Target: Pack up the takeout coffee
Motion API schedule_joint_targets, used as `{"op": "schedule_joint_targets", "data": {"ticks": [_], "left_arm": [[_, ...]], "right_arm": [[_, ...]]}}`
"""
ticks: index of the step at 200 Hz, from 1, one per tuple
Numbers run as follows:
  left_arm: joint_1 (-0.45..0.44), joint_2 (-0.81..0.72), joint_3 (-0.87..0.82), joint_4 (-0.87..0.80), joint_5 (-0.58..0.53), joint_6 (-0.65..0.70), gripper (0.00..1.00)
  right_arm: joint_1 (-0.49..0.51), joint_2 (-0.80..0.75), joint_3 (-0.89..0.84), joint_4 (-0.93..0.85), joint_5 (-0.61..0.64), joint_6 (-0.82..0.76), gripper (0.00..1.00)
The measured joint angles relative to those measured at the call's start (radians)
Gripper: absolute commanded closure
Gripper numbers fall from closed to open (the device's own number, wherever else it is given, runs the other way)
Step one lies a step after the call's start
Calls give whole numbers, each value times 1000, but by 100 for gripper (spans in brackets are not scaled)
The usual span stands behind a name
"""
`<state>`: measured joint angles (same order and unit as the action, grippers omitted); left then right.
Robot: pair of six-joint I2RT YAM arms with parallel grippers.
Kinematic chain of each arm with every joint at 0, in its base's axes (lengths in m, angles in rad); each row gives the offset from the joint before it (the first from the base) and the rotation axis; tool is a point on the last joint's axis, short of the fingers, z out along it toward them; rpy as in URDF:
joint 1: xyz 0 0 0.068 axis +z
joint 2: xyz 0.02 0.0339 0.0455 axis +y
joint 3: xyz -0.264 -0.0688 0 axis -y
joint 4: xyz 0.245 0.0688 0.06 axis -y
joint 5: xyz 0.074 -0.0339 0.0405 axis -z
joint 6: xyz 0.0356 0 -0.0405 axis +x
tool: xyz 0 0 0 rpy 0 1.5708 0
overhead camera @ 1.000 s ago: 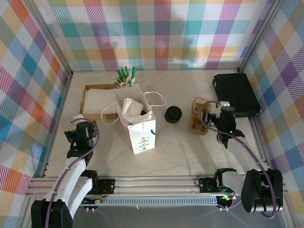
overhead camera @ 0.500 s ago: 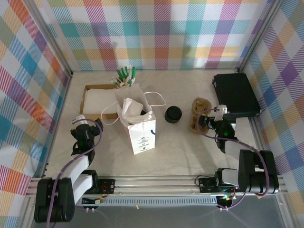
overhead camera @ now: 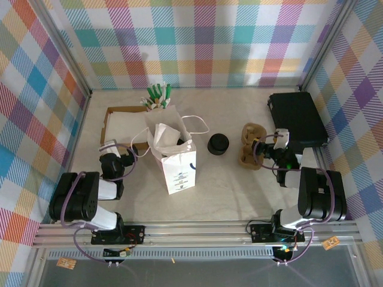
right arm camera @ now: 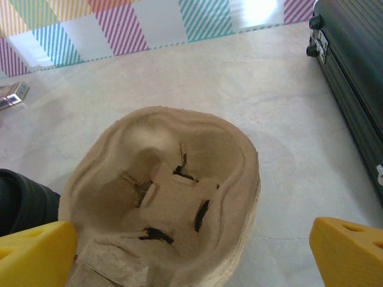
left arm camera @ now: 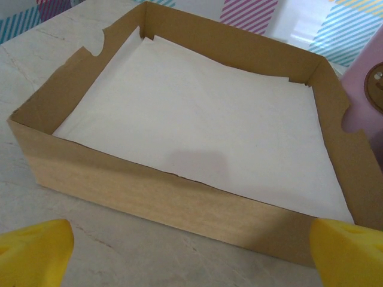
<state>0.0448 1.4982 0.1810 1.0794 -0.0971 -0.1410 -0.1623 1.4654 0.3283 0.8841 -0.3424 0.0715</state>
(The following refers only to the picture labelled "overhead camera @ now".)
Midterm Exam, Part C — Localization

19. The brown cardboard napkin tray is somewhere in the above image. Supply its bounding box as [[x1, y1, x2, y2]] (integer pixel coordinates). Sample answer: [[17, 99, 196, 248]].
[[99, 106, 150, 151]]

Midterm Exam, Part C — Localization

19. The stack of pulp cup carriers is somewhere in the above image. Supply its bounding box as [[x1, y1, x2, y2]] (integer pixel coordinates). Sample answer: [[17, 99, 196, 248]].
[[238, 121, 268, 172]]

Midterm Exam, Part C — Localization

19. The slotted grey cable duct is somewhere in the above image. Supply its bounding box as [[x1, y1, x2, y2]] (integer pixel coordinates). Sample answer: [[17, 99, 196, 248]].
[[47, 248, 276, 260]]

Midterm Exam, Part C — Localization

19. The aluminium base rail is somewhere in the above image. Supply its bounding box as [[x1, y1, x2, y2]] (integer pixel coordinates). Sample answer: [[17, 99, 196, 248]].
[[31, 220, 364, 249]]

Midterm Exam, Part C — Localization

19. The stack of white napkins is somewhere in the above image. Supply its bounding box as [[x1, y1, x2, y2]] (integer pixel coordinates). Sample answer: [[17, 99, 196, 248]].
[[107, 111, 150, 145]]

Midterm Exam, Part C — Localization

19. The white paper bag deer logo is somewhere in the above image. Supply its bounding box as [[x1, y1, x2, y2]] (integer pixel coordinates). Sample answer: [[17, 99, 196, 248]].
[[130, 109, 210, 196]]

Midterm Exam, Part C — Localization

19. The white paper napkin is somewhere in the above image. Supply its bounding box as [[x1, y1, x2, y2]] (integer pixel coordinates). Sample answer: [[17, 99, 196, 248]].
[[151, 122, 184, 157]]

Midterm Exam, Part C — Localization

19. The stack of black cup lids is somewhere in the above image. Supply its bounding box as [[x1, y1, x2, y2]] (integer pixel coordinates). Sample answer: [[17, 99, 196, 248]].
[[206, 132, 230, 156]]

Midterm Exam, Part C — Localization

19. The orange marker tag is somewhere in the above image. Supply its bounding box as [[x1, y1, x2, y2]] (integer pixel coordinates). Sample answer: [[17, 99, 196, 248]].
[[56, 258, 76, 270], [322, 237, 339, 251]]

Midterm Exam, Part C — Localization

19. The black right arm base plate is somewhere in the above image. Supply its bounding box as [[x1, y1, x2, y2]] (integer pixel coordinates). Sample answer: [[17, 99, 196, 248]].
[[249, 223, 306, 243]]

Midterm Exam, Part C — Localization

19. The black hard case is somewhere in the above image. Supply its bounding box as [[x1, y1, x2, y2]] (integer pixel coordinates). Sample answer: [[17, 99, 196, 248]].
[[267, 91, 329, 147]]

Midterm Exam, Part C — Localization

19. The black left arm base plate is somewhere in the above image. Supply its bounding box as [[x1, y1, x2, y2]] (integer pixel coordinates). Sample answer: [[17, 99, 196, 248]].
[[89, 224, 147, 246]]

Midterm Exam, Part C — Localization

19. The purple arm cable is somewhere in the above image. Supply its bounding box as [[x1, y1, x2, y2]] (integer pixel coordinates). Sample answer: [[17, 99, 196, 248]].
[[59, 142, 139, 264], [253, 133, 336, 264]]

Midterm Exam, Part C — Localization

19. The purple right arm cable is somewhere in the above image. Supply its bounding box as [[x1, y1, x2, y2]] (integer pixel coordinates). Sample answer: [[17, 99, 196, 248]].
[[253, 133, 336, 264]]

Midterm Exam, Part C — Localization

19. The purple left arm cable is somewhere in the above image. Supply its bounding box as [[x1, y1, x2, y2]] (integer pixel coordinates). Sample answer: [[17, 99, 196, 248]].
[[59, 142, 139, 264]]

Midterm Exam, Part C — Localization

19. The aluminium frame post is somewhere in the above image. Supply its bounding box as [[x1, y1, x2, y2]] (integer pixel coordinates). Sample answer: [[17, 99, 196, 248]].
[[31, 0, 93, 98], [299, 0, 357, 90]]

